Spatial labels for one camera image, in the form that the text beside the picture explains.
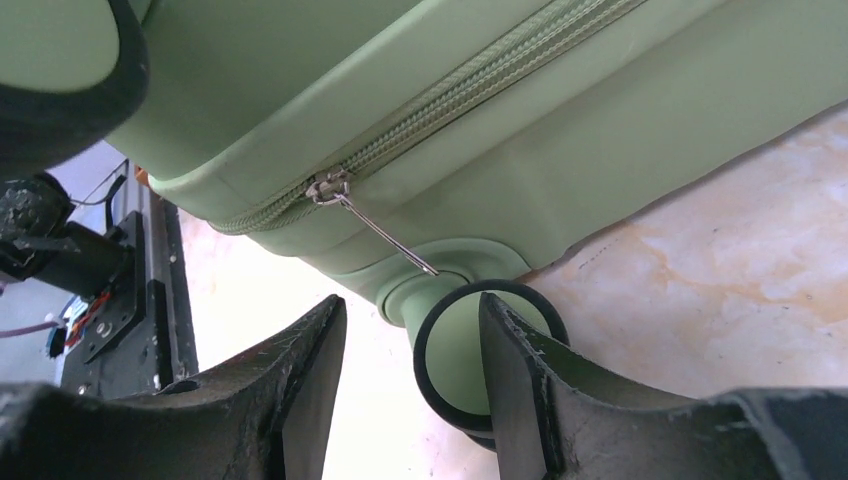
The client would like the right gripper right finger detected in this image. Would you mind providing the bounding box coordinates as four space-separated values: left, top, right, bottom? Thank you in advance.
479 294 847 479

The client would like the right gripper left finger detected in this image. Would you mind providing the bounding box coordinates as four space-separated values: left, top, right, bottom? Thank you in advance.
1 295 347 479

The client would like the silver zipper pull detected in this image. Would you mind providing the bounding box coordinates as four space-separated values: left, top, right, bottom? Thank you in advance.
305 167 440 277

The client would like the green suitcase blue lining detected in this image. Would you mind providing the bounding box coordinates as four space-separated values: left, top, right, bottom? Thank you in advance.
1 1 847 447

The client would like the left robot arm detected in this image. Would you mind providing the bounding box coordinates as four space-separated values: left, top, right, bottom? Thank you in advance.
1 172 135 299

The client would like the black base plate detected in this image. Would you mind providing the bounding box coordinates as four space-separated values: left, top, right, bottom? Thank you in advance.
57 161 199 399

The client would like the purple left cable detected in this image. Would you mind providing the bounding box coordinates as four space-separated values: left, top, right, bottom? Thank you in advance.
0 317 68 340

